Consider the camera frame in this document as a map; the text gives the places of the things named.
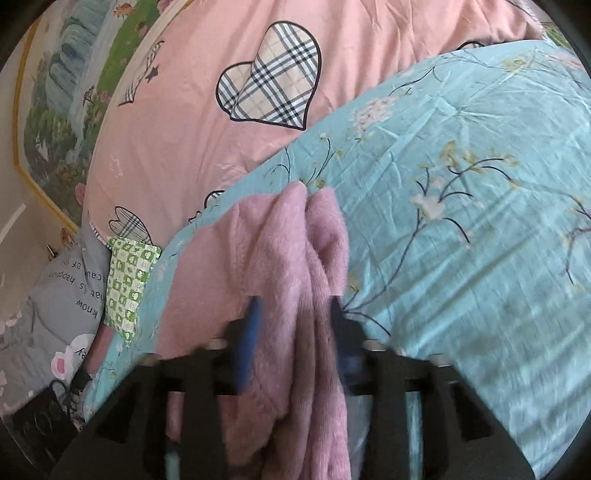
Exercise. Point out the pink knitted sweater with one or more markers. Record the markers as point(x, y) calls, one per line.
point(291, 258)

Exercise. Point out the plain pink pillow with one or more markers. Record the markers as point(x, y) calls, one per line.
point(99, 344)

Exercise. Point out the grey printed pillow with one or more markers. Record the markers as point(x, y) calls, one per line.
point(51, 314)

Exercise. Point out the pink quilt with plaid hearts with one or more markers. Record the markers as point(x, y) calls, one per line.
point(184, 92)

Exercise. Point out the teal floral bedsheet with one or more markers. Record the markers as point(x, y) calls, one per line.
point(461, 254)

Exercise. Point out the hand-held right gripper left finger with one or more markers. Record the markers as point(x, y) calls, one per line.
point(249, 344)

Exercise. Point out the framed landscape wall picture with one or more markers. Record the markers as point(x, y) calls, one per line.
point(60, 115)

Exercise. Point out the green checkered pillow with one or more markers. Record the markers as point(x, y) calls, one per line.
point(131, 286)

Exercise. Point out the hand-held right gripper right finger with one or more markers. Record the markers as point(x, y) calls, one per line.
point(345, 355)

